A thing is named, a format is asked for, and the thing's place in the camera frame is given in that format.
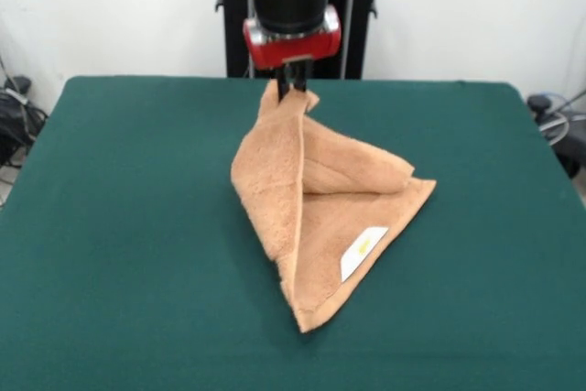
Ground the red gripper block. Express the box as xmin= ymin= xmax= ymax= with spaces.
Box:
xmin=242 ymin=5 xmax=343 ymax=104

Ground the tan terry towel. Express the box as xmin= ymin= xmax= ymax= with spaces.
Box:
xmin=230 ymin=79 xmax=438 ymax=333

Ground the dark green table cloth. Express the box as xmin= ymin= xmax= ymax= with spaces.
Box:
xmin=0 ymin=75 xmax=586 ymax=391

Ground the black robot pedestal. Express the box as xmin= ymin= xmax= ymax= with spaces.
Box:
xmin=214 ymin=0 xmax=400 ymax=80

